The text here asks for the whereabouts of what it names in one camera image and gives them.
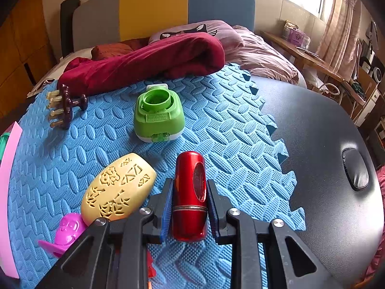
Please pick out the red metallic capsule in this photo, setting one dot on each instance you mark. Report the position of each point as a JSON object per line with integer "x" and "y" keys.
{"x": 189, "y": 207}

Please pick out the brown wooden peg ball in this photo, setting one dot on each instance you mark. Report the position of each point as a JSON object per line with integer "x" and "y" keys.
{"x": 61, "y": 107}

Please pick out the wooden wardrobe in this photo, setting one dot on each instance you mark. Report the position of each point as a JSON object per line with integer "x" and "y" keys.
{"x": 26, "y": 53}

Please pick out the cluttered wooden shelf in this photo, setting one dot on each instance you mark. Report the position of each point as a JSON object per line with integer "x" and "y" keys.
{"x": 370, "y": 74}

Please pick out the pink cat print pillow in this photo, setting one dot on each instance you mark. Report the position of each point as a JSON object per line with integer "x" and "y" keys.
{"x": 228, "y": 37}

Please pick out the green white round dispenser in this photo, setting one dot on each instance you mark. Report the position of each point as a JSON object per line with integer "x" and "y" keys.
{"x": 158, "y": 115}

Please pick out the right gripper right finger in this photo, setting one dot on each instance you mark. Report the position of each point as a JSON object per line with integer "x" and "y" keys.
{"x": 289, "y": 261}

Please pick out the black padded massage table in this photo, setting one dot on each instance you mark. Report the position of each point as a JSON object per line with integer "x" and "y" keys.
{"x": 343, "y": 226}

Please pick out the pink striped duvet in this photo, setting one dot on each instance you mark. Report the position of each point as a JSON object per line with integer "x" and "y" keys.
{"x": 260, "y": 59}

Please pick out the pink floral curtain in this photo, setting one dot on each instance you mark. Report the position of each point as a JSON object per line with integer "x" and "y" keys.
{"x": 340, "y": 40}

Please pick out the grey yellow blue headboard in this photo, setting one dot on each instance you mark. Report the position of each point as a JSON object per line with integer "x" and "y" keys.
{"x": 108, "y": 21}

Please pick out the magenta flanged plastic spool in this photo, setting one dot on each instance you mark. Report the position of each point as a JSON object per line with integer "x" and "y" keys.
{"x": 70, "y": 228}

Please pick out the wooden side table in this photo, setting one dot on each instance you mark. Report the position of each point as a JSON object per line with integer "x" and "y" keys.
{"x": 302, "y": 59}

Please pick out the blue foam puzzle mat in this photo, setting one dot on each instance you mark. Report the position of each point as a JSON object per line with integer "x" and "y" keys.
{"x": 224, "y": 122}

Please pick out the purple box on table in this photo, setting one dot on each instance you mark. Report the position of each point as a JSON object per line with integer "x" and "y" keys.
{"x": 295, "y": 36}

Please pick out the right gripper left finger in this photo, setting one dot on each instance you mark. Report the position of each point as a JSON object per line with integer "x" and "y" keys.
{"x": 113, "y": 254}

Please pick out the red plastic block piece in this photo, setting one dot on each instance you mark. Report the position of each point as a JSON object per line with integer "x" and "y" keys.
{"x": 151, "y": 270}

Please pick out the green flanged plastic spool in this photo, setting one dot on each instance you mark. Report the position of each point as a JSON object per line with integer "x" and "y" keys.
{"x": 3, "y": 141}

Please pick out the maroon folded blanket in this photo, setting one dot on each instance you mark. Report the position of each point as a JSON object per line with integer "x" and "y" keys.
{"x": 197, "y": 54}

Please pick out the yellow perforated oval case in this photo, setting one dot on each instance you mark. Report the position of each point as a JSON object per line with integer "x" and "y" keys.
{"x": 118, "y": 190}

